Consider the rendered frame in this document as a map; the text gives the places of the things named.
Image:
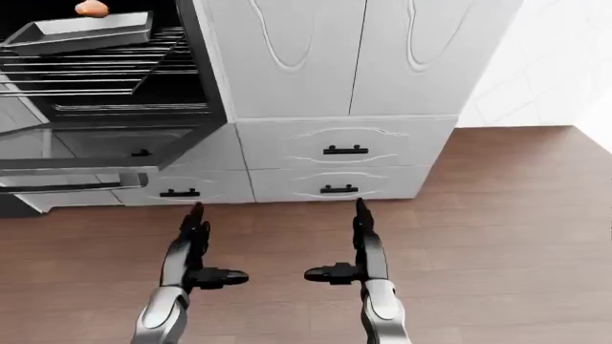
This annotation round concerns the grey metal baking tray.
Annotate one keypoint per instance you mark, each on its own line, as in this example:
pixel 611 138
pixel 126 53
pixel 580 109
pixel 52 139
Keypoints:
pixel 81 33

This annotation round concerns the orange sweet potato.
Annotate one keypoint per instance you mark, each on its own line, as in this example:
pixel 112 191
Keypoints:
pixel 91 8

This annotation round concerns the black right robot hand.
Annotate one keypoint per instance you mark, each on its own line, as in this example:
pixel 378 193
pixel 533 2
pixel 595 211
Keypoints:
pixel 367 247

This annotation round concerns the glass oven door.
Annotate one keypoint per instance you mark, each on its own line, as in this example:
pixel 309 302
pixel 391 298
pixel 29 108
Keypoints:
pixel 95 147

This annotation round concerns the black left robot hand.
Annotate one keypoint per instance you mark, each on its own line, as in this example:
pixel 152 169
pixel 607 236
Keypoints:
pixel 195 247

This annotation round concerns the white tall cabinet door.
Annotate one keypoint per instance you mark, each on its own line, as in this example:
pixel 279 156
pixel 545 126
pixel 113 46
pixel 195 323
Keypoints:
pixel 287 57
pixel 421 53

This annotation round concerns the black oven with open cavity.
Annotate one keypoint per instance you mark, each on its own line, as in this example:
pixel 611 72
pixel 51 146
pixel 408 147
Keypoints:
pixel 143 71

